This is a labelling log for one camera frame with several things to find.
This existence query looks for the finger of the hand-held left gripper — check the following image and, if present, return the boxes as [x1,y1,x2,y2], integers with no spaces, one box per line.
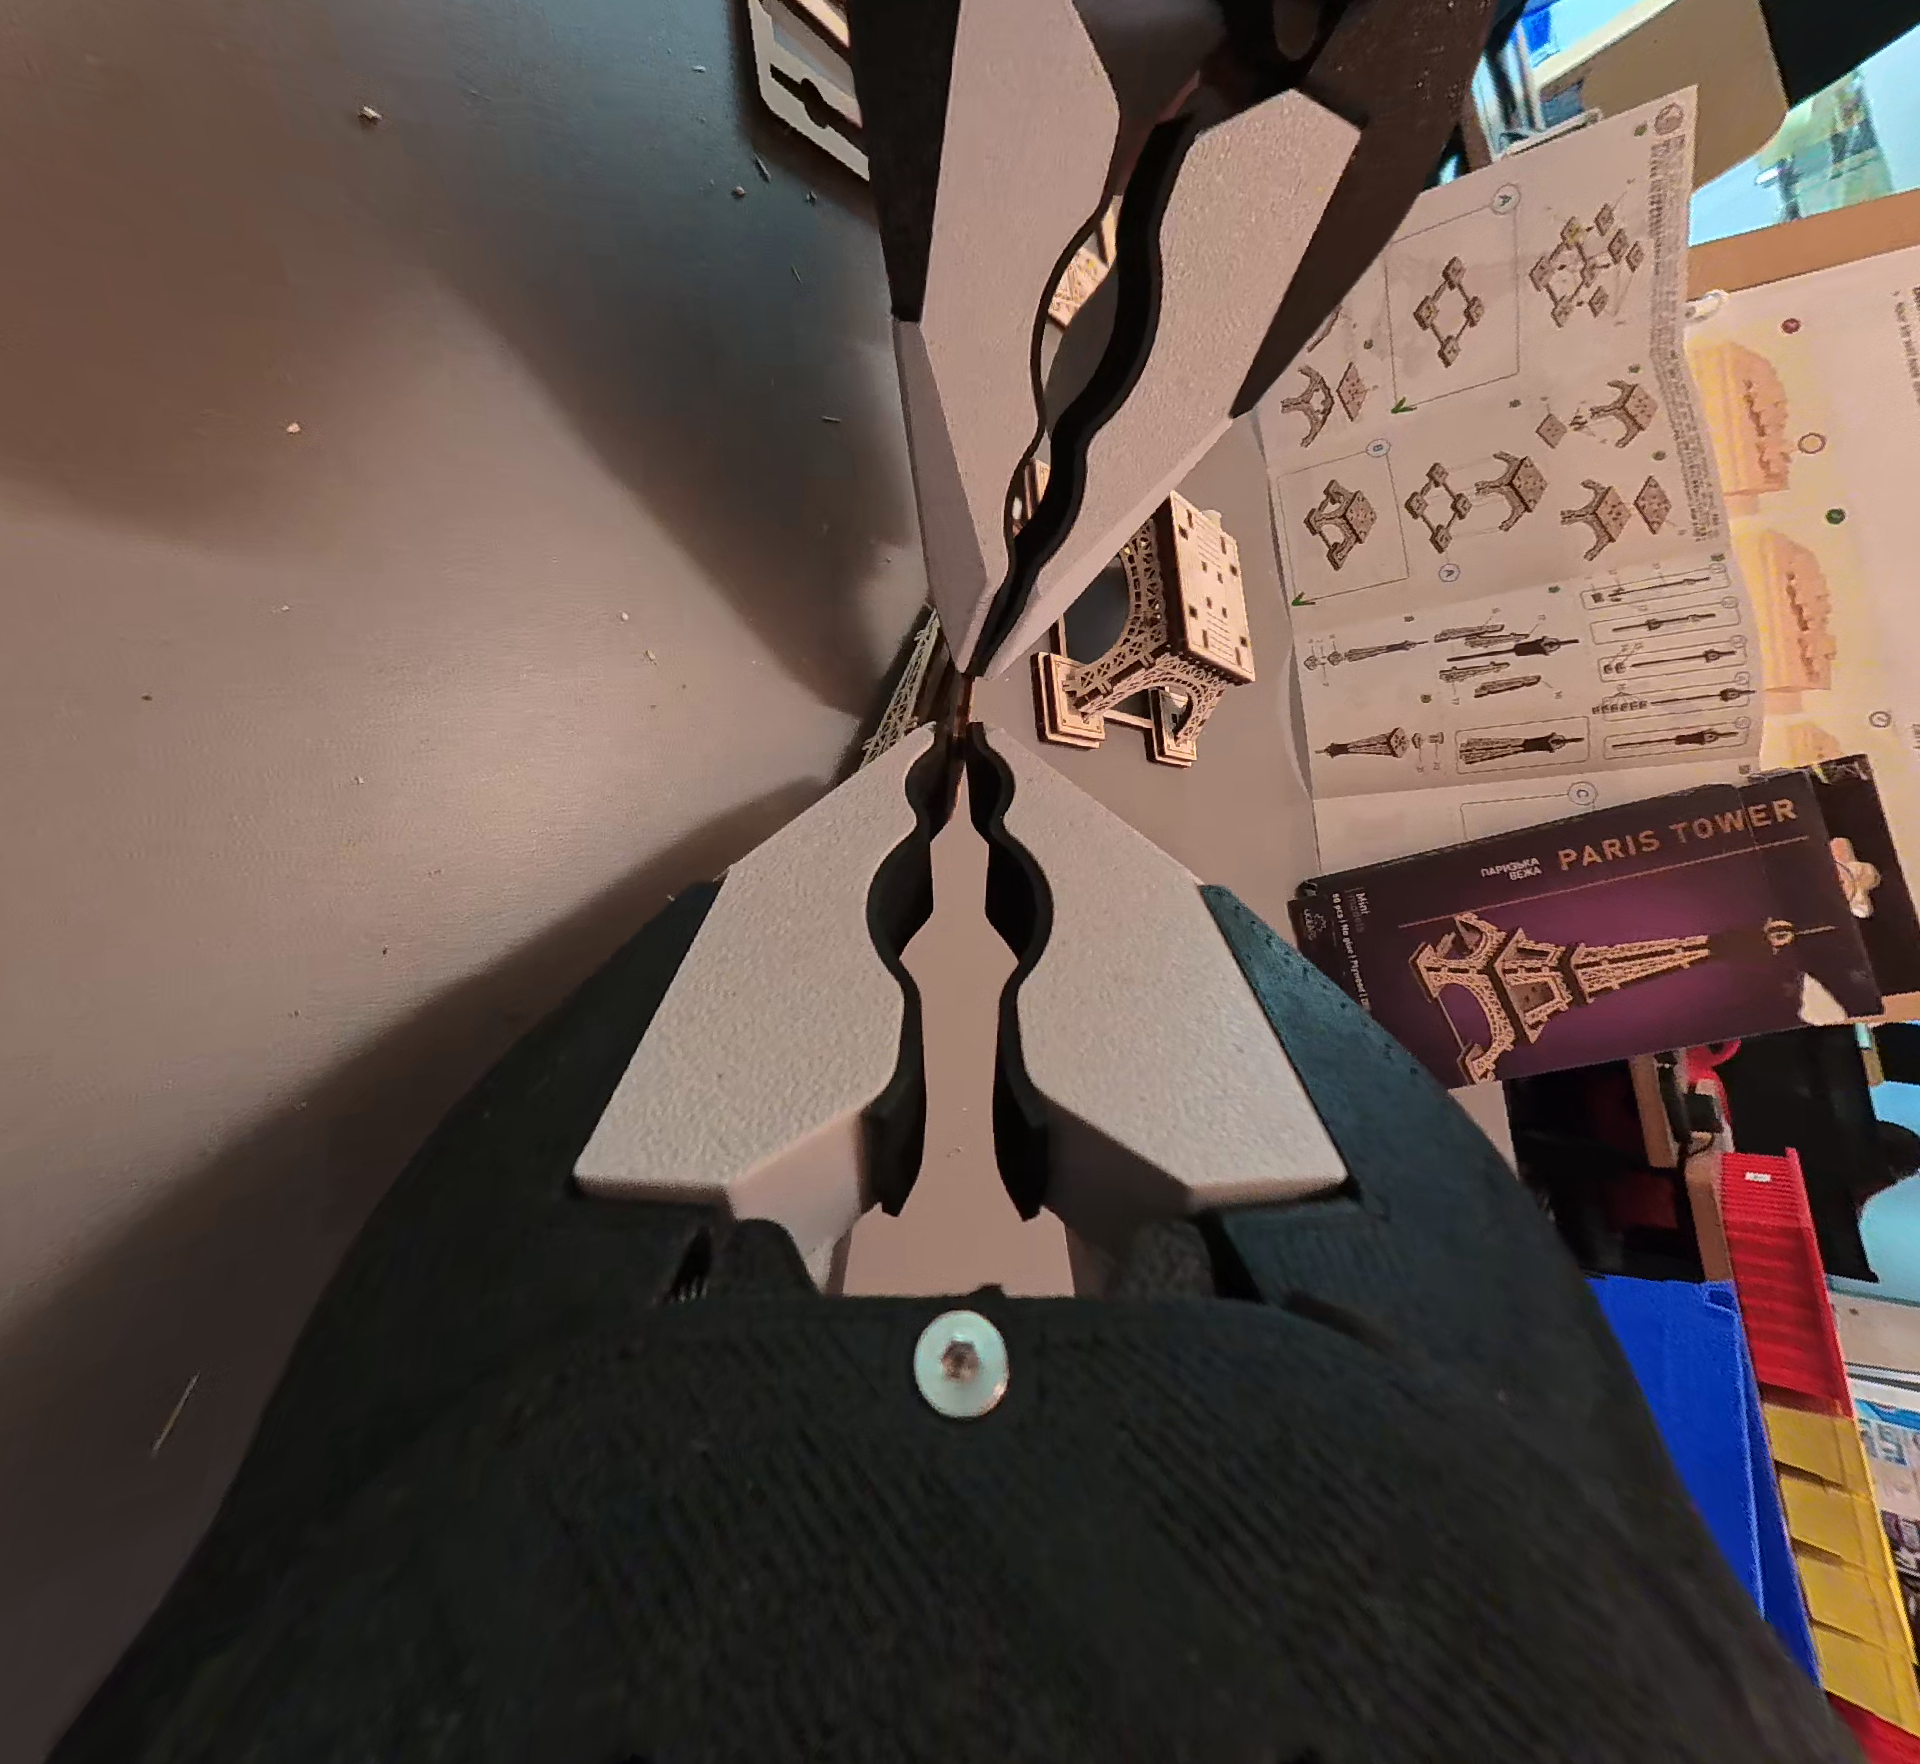
[891,0,1128,671]
[975,89,1364,679]

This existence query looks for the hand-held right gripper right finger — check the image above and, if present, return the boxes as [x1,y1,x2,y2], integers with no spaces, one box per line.
[967,723,1350,1234]

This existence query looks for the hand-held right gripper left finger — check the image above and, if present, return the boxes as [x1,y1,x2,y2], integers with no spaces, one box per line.
[573,723,939,1293]

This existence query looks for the wooden lattice panel piece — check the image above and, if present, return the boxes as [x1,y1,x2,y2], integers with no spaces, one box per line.
[862,613,943,764]

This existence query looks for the grey desk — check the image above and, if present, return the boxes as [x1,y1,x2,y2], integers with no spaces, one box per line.
[0,0,1517,1764]

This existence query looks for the wooden tower base model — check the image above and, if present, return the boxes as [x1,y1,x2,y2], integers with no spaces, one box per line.
[1008,459,1258,769]

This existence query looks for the wooden part sheet long slots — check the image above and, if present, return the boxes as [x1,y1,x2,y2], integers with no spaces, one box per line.
[721,0,871,184]

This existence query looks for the assembly diagram instruction sheet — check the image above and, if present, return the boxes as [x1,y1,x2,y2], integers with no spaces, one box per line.
[1253,85,1765,873]

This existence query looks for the dark purple model kit box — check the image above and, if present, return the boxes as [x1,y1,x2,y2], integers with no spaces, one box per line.
[1286,753,1920,1090]

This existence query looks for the white printed text page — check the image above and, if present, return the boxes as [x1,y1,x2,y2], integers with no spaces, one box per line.
[1682,243,1920,769]

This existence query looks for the blue bin with tag sticker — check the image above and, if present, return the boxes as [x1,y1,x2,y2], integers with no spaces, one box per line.
[1588,1272,1823,1683]

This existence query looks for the red plastic bin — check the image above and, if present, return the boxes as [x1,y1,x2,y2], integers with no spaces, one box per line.
[1717,1149,1853,1421]

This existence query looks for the yellow plastic bin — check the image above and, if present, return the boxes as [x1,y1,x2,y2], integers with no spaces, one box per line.
[1763,1404,1920,1737]

